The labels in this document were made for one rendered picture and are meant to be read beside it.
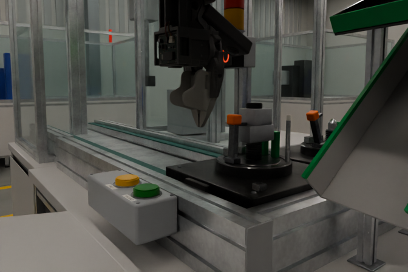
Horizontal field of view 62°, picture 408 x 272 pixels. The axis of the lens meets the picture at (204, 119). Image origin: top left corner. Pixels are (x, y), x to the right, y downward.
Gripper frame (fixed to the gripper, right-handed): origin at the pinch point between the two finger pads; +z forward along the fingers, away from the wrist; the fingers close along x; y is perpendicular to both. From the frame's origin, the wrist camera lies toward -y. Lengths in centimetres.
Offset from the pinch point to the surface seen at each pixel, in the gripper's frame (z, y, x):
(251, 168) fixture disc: 8.3, -6.4, 4.7
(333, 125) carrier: 3.6, -36.2, 0.6
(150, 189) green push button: 9.9, 10.0, 0.1
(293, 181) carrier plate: 10.2, -11.1, 9.7
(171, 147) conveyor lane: 14, -20, -44
